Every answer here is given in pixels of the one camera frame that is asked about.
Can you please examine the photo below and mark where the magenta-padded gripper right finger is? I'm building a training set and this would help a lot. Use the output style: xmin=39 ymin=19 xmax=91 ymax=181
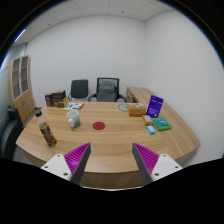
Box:
xmin=132 ymin=142 xmax=184 ymax=186

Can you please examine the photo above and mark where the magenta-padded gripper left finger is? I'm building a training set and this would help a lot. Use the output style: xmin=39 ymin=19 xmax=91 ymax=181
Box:
xmin=40 ymin=142 xmax=92 ymax=186

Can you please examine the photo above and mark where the clear bottle with dark drink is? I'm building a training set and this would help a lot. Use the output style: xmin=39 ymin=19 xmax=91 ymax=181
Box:
xmin=34 ymin=109 xmax=58 ymax=148

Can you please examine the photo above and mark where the small light blue box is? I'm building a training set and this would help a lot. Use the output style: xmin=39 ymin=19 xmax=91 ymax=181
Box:
xmin=146 ymin=124 xmax=157 ymax=135

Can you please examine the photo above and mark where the green flat box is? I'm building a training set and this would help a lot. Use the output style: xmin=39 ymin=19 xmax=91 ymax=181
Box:
xmin=151 ymin=117 xmax=173 ymax=132

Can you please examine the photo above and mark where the small tan box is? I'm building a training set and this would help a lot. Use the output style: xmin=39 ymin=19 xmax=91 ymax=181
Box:
xmin=142 ymin=114 xmax=154 ymax=126

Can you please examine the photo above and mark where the white mug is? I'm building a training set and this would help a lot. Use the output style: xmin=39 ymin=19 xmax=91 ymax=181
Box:
xmin=66 ymin=110 xmax=81 ymax=129

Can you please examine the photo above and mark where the flat round red coaster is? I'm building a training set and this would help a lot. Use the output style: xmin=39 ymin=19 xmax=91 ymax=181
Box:
xmin=92 ymin=121 xmax=106 ymax=131

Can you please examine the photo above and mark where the purple standing sign card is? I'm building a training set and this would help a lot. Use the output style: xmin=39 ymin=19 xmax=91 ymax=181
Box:
xmin=145 ymin=95 xmax=165 ymax=119

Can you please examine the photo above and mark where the orange box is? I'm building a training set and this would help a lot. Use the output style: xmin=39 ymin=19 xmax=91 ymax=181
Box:
xmin=127 ymin=104 xmax=147 ymax=118

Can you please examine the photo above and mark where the white and green leaflet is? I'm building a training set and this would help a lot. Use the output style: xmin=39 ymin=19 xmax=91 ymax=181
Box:
xmin=63 ymin=102 xmax=85 ymax=111

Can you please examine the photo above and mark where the tan cardboard box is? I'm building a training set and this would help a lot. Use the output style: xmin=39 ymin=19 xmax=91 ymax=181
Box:
xmin=57 ymin=96 xmax=70 ymax=109

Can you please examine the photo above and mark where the black leather sofa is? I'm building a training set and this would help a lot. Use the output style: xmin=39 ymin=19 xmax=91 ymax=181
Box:
xmin=0 ymin=107 xmax=24 ymax=160

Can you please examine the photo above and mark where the small dark brown box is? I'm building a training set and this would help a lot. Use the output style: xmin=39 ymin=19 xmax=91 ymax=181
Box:
xmin=44 ymin=92 xmax=54 ymax=108

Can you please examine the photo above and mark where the round grey printed paper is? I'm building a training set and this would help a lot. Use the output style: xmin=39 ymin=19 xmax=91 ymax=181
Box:
xmin=116 ymin=102 xmax=133 ymax=113

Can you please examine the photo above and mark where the large dark brown box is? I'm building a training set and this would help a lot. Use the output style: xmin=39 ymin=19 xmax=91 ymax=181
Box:
xmin=51 ymin=89 xmax=68 ymax=108

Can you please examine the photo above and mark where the wooden side desk unit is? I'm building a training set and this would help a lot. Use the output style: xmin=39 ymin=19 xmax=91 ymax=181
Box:
xmin=125 ymin=86 xmax=154 ymax=104

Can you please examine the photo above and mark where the wooden cabinet with glass doors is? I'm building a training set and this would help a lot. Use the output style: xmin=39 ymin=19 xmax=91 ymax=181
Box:
xmin=7 ymin=55 xmax=36 ymax=124

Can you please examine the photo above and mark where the black padded office chair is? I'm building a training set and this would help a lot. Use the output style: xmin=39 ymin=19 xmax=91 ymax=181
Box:
xmin=68 ymin=79 xmax=90 ymax=102

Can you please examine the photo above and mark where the grey mesh-back office chair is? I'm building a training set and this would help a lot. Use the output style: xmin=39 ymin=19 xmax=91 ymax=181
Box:
xmin=88 ymin=77 xmax=128 ymax=103

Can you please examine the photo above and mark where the rectangular ceiling light panel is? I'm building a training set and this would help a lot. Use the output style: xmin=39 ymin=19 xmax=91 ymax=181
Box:
xmin=13 ymin=28 xmax=27 ymax=44

